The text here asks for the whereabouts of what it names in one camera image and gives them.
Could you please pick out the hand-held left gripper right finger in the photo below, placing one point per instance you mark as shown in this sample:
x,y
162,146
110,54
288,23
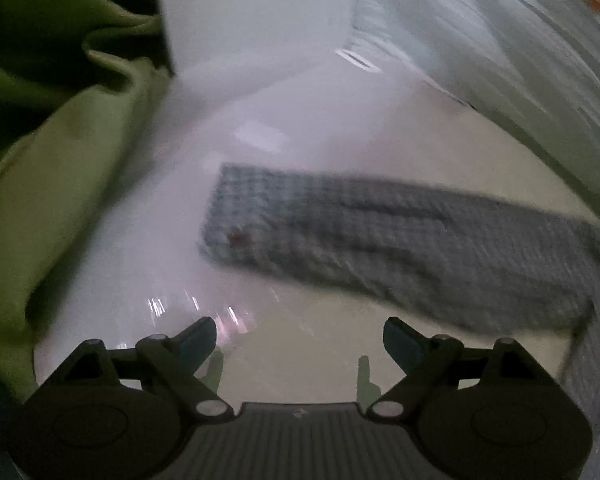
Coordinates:
x,y
405,345

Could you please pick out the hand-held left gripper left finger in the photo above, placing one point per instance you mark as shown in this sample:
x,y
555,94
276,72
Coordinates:
x,y
197,342

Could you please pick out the blue plaid shirt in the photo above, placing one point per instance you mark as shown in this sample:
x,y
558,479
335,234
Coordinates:
x,y
380,245

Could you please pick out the green grid pattern mat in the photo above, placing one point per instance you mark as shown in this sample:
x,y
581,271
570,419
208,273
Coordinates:
x,y
305,330

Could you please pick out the green curtain cloth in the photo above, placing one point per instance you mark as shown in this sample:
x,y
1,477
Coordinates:
x,y
60,160

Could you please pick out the white backdrop sheet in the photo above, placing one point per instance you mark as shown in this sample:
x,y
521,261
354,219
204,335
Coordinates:
x,y
230,60

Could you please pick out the pale blue carrot print quilt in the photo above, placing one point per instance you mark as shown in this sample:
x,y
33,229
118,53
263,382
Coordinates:
x,y
505,60

